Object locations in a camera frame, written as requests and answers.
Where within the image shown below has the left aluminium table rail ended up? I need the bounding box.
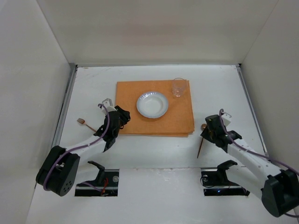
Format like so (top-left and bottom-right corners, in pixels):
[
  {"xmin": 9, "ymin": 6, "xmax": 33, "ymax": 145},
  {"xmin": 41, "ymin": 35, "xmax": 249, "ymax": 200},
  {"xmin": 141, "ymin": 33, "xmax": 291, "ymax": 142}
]
[{"xmin": 47, "ymin": 63, "xmax": 78, "ymax": 154}]

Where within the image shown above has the aluminium table rail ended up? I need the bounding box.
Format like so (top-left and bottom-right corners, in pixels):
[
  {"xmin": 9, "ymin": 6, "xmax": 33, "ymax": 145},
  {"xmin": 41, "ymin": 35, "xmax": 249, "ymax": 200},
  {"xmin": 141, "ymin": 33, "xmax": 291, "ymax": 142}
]
[
  {"xmin": 236, "ymin": 64, "xmax": 269, "ymax": 156},
  {"xmin": 47, "ymin": 63, "xmax": 78, "ymax": 154}
]

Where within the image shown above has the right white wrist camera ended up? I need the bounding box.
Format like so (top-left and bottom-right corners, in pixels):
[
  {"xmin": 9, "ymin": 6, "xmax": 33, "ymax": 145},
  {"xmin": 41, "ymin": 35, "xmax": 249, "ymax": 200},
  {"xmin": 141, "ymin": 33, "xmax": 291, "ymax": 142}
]
[{"xmin": 221, "ymin": 112, "xmax": 232, "ymax": 127}]

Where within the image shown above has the copper spoon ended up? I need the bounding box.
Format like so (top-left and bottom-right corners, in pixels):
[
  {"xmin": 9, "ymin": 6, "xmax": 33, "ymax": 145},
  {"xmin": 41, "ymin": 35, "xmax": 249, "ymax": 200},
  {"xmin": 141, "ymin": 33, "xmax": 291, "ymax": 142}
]
[{"xmin": 197, "ymin": 124, "xmax": 206, "ymax": 158}]

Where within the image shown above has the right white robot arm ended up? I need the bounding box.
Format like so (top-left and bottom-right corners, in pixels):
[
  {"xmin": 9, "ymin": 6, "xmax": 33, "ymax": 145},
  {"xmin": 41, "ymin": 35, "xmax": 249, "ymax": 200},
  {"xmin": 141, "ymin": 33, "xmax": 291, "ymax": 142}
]
[{"xmin": 201, "ymin": 110, "xmax": 299, "ymax": 217}]

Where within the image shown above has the white round plate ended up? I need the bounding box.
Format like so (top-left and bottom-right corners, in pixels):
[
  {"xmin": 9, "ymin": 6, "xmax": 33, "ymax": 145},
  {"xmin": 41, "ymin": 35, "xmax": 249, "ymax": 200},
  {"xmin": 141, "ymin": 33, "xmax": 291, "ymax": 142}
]
[{"xmin": 136, "ymin": 91, "xmax": 169, "ymax": 119}]

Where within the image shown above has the orange cloth placemat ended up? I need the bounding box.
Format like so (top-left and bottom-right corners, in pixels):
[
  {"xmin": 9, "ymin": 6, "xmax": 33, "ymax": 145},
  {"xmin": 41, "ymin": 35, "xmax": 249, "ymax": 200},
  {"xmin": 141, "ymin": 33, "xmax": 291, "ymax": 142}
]
[{"xmin": 115, "ymin": 80, "xmax": 195, "ymax": 137}]

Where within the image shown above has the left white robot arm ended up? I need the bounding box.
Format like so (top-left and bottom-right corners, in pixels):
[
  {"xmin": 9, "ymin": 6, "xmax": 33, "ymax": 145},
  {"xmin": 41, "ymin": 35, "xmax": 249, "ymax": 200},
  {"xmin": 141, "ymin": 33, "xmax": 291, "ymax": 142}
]
[{"xmin": 36, "ymin": 104, "xmax": 130, "ymax": 196}]

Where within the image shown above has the right aluminium table rail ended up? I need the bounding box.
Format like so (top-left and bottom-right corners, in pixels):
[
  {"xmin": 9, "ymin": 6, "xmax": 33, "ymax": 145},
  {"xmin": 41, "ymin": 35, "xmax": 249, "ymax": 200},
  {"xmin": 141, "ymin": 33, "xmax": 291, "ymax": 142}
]
[{"xmin": 236, "ymin": 64, "xmax": 269, "ymax": 156}]

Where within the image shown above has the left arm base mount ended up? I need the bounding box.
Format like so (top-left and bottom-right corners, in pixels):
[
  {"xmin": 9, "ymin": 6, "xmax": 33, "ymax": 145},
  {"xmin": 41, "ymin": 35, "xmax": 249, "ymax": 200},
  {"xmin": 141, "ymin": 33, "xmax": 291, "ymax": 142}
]
[{"xmin": 74, "ymin": 161, "xmax": 120, "ymax": 197}]

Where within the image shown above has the copper fork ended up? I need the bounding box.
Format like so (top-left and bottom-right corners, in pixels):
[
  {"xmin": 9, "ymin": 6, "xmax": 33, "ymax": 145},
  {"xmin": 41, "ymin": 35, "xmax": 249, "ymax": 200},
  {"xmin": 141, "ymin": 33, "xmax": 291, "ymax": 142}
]
[{"xmin": 77, "ymin": 118, "xmax": 96, "ymax": 133}]

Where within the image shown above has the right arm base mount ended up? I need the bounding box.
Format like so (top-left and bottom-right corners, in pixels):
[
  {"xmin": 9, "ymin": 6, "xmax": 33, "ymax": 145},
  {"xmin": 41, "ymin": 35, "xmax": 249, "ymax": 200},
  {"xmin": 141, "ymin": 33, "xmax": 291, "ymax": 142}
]
[{"xmin": 200, "ymin": 160, "xmax": 250, "ymax": 196}]

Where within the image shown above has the clear drinking glass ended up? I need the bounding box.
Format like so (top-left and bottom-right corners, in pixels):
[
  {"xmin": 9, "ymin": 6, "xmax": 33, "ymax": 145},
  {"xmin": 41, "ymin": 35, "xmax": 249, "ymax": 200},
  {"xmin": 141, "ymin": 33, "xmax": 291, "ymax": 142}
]
[{"xmin": 172, "ymin": 77, "xmax": 187, "ymax": 97}]

